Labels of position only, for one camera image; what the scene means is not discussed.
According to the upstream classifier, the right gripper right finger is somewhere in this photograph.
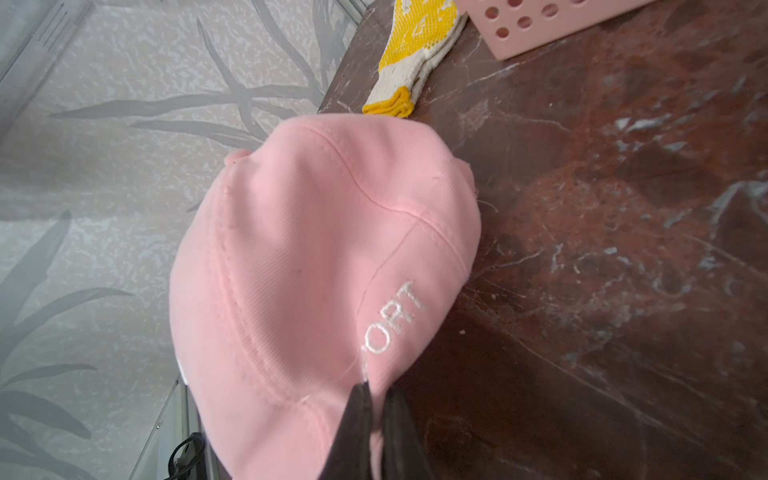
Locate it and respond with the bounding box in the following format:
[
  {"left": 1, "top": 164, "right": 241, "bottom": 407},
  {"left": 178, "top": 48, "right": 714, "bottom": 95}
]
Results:
[{"left": 381, "top": 387, "right": 435, "bottom": 480}]

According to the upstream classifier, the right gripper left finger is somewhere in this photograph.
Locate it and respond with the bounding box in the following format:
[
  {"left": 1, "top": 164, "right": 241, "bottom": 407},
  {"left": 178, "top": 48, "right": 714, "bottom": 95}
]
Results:
[{"left": 318, "top": 382, "right": 373, "bottom": 480}]

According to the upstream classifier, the pink baseball cap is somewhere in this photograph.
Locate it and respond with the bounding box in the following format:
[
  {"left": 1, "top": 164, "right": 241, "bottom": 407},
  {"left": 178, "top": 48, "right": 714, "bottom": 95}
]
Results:
[{"left": 169, "top": 114, "right": 481, "bottom": 479}]

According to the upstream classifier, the yellow work glove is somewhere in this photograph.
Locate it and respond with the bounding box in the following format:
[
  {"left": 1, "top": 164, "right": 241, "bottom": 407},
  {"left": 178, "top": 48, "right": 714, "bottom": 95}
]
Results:
[{"left": 362, "top": 0, "right": 467, "bottom": 118}]

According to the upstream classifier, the pink plastic basket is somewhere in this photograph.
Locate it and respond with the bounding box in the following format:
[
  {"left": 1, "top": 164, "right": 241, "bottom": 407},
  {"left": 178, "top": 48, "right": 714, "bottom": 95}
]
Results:
[{"left": 455, "top": 0, "right": 652, "bottom": 60}]

